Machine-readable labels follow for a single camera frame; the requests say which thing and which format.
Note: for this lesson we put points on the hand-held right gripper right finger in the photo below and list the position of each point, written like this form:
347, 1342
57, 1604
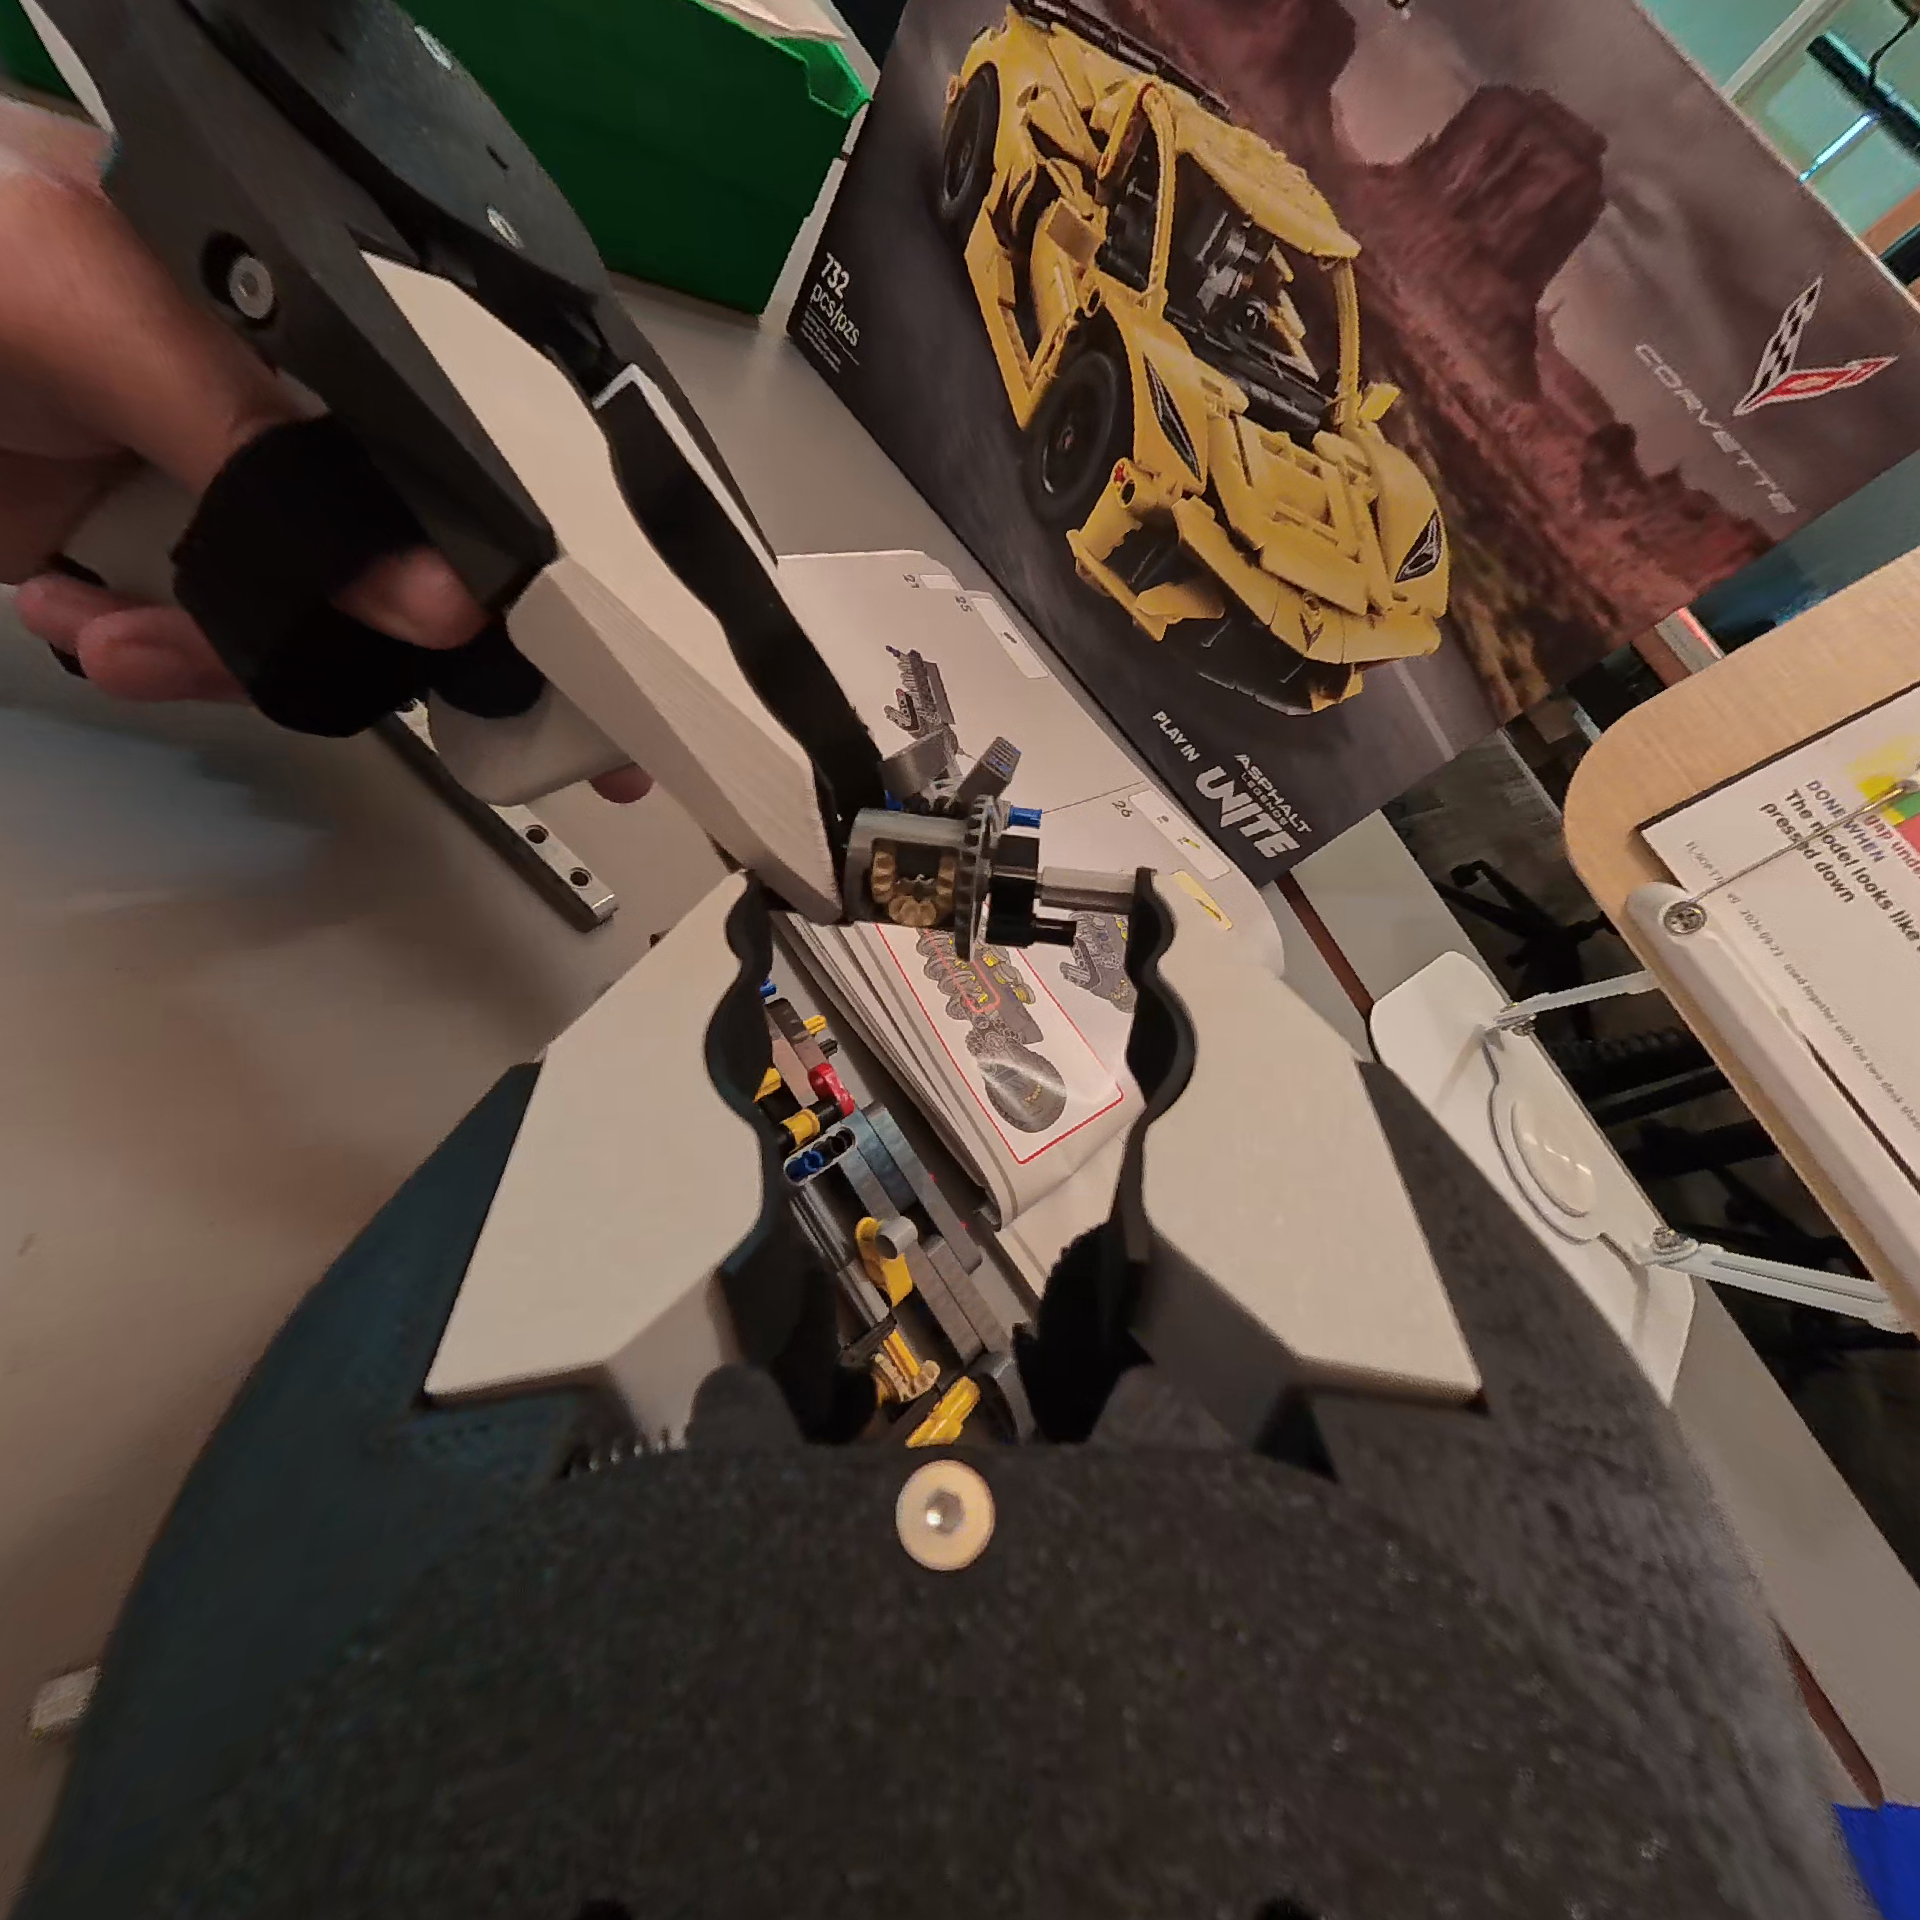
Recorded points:
1292, 1199

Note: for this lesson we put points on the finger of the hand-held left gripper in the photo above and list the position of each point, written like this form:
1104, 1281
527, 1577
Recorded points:
721, 569
661, 705

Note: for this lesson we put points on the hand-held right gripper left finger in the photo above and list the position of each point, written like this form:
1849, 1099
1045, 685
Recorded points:
599, 1199

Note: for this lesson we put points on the lego instruction booklet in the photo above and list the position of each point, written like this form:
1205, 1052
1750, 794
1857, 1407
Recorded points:
960, 661

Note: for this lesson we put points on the grey lego gear assembly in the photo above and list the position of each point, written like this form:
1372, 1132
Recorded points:
921, 875

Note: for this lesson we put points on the light grey lego axle sleeve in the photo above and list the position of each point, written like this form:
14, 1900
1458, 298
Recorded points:
1088, 888

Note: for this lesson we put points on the light grey long lego bar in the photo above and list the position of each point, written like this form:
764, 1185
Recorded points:
525, 840

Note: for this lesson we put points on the yellow car lego set box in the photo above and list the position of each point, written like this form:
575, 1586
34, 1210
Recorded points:
1274, 375

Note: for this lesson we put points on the small light grey lego piece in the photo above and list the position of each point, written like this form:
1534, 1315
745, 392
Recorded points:
62, 1703

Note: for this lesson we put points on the person's left hand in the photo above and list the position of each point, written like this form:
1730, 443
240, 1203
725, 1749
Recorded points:
107, 344

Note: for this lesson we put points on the green plastic bin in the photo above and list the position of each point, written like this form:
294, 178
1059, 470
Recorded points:
661, 136

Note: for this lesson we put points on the white paper bag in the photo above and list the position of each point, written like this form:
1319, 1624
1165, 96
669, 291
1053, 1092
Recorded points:
782, 18

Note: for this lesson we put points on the wooden document stand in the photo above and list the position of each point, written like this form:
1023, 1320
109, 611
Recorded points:
1650, 782

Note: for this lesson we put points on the printed instruction sheet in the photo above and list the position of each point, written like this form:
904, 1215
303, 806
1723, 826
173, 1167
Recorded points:
1829, 898

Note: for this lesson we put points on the blue plastic bin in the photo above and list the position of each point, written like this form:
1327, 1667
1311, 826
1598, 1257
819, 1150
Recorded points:
1883, 1870

